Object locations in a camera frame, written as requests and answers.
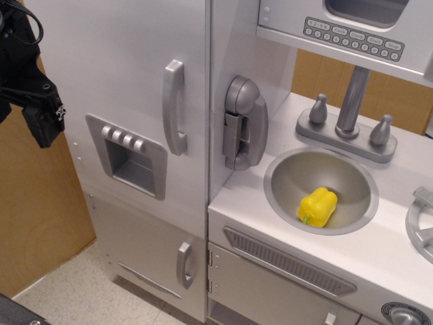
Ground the silver fridge door handle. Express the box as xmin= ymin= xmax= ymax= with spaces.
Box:
xmin=162 ymin=60 xmax=187 ymax=156

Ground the silver lower door handle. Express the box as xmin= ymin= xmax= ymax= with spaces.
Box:
xmin=176 ymin=242 xmax=193 ymax=290

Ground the silver ice water dispenser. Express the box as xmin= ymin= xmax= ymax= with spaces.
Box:
xmin=85 ymin=114 xmax=168 ymax=201

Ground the brown cardboard backing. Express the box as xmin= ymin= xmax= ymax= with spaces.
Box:
xmin=292 ymin=49 xmax=432 ymax=135

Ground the white toy kitchen cabinet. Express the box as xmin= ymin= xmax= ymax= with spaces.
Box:
xmin=207 ymin=1 xmax=432 ymax=324

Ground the yellow toy bell pepper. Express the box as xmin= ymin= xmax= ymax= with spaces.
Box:
xmin=297 ymin=187 xmax=338 ymax=228

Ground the white fridge door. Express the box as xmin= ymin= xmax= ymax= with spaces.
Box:
xmin=26 ymin=1 xmax=208 ymax=238

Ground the white lower freezer door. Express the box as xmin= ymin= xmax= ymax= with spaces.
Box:
xmin=83 ymin=186 xmax=207 ymax=322

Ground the silver stove burner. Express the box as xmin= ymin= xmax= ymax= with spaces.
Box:
xmin=405 ymin=186 xmax=432 ymax=263

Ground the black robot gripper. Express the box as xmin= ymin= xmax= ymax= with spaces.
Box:
xmin=0 ymin=6 xmax=65 ymax=148

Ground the silver oven knob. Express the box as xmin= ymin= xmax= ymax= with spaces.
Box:
xmin=382 ymin=302 xmax=431 ymax=325

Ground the brown wooden board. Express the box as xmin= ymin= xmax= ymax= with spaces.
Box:
xmin=0 ymin=0 xmax=97 ymax=299

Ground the black case corner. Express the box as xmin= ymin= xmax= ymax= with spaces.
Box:
xmin=1 ymin=294 xmax=51 ymax=325

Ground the toy microwave with keypad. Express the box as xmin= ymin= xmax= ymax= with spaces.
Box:
xmin=256 ymin=0 xmax=432 ymax=87

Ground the silver vent grille panel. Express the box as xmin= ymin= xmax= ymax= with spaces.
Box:
xmin=223 ymin=227 xmax=357 ymax=297

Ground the grey toy wall phone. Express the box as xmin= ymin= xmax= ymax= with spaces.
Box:
xmin=223 ymin=76 xmax=268 ymax=171

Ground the silver round sink bowl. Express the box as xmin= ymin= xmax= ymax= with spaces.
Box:
xmin=264 ymin=148 xmax=379 ymax=236

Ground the silver toy faucet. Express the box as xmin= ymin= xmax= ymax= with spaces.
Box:
xmin=296 ymin=66 xmax=398 ymax=163

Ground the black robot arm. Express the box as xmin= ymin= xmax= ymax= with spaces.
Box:
xmin=1 ymin=1 xmax=66 ymax=148

